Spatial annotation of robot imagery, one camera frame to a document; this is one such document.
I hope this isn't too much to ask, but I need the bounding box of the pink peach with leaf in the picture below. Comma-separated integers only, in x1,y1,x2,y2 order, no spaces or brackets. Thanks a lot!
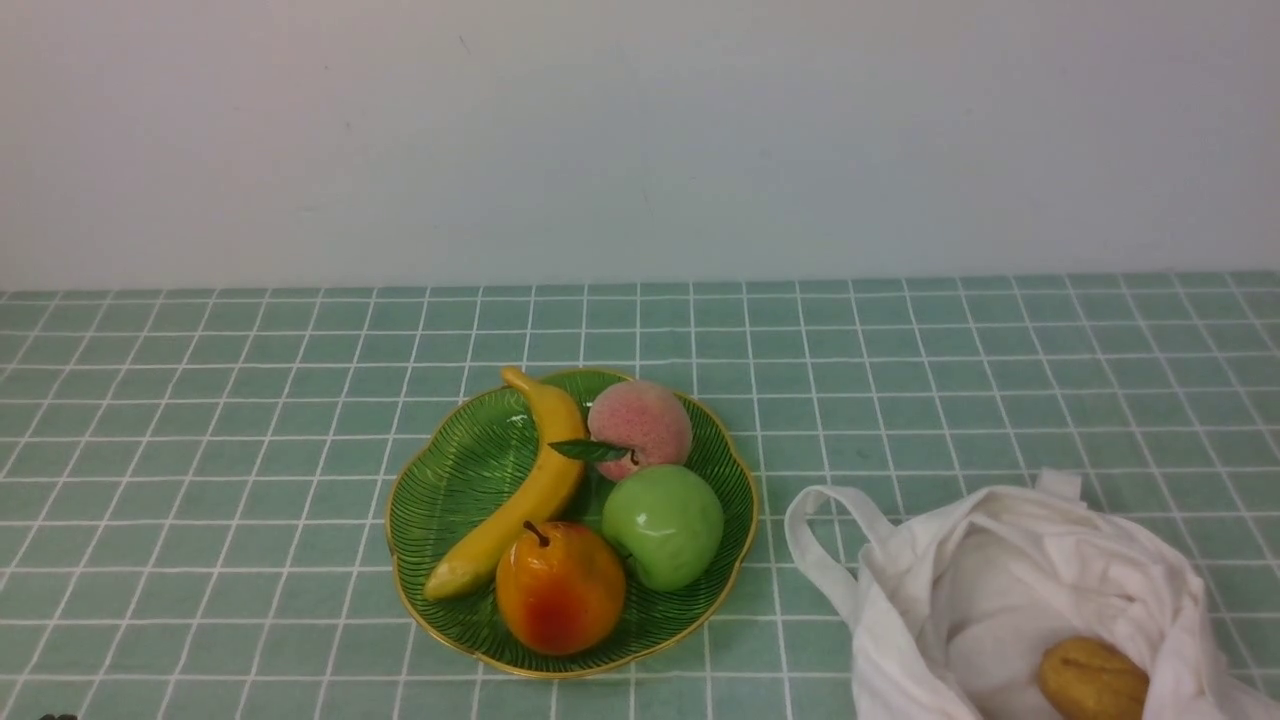
550,380,692,483

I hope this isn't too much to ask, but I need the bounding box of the yellow banana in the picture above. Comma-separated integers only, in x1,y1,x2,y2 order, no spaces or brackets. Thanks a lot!
422,366,588,601

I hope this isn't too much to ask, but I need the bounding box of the green apple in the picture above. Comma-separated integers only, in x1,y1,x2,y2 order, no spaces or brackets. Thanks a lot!
602,464,724,592

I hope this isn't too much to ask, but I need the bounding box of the orange yellow pear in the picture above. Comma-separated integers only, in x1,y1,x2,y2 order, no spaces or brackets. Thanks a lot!
495,520,627,657

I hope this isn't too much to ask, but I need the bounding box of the white cloth bag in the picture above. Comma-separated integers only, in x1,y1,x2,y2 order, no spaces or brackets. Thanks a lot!
785,469,1277,719

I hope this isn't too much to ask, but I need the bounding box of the green leaf-shaped glass plate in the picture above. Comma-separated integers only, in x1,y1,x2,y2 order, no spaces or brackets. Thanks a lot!
385,387,760,680

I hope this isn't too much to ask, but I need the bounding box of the green checkered tablecloth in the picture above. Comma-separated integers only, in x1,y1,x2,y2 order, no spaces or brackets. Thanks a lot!
1,272,1279,719

